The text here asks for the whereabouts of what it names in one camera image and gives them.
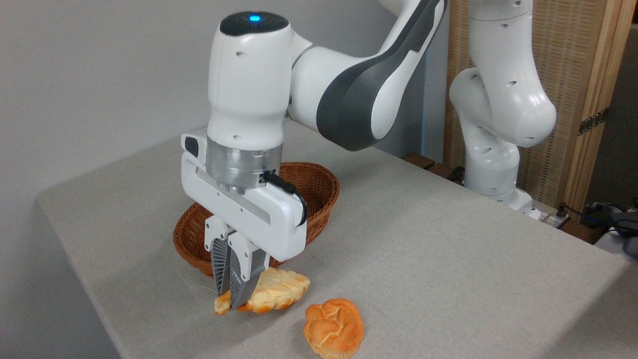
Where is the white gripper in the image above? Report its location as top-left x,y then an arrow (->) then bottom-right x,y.
180,133 -> 308,311

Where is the long braided bread loaf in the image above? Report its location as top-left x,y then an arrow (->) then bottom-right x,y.
214,268 -> 311,316

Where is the brown wicker basket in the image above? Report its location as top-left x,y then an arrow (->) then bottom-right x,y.
173,161 -> 340,278

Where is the round knotted bread roll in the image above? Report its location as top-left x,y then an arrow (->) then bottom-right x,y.
303,298 -> 365,359

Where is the grey tablecloth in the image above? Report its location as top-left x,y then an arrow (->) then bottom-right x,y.
37,120 -> 638,359

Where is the wooden woven folding screen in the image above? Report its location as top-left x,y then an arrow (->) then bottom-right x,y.
443,0 -> 638,212

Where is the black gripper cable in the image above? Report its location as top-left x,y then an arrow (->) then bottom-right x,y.
262,172 -> 308,227

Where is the black cable bundle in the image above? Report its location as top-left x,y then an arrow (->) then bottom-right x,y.
557,198 -> 638,259

